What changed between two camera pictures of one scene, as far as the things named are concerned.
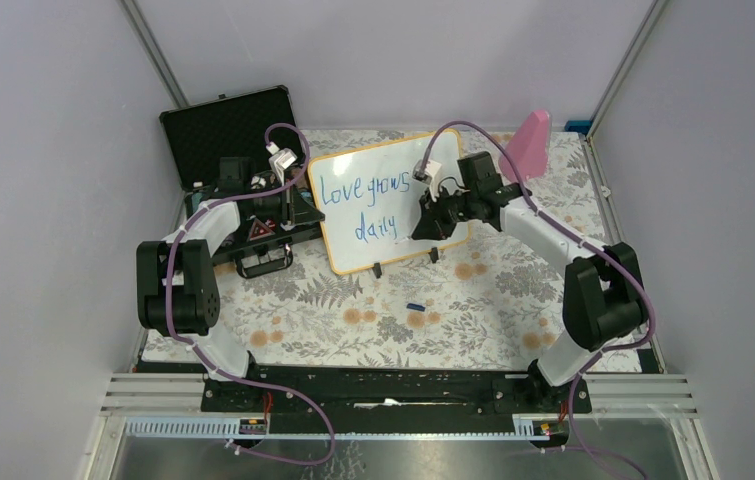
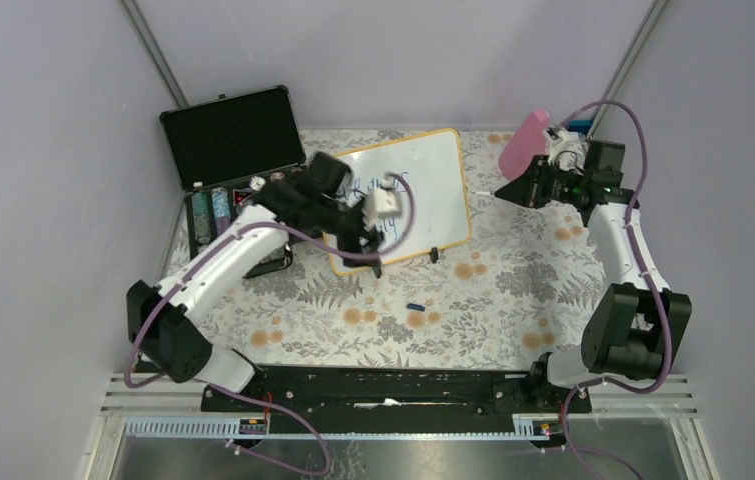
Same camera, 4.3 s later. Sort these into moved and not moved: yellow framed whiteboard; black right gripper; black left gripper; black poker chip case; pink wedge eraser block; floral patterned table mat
Moved: black left gripper; black right gripper
Not moved: black poker chip case; pink wedge eraser block; yellow framed whiteboard; floral patterned table mat
